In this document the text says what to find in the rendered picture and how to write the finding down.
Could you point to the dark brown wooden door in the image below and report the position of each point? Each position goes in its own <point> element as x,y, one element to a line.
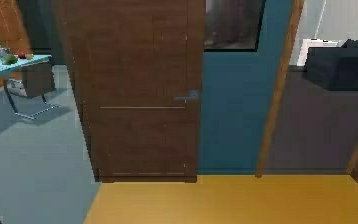
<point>137,83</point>

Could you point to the dark navy sofa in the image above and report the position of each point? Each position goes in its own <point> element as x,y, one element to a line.
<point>340,66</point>

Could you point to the red apple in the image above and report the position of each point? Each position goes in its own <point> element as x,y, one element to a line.
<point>21,55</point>

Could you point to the light blue table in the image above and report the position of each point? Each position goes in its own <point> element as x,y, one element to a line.
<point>10,66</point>

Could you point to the green round food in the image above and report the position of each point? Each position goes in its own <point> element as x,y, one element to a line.
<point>9,59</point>

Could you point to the grey vase with plant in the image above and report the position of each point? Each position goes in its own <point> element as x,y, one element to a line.
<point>0,50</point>

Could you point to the brown chair with metal frame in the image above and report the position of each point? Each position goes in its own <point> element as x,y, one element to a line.
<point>33,83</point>

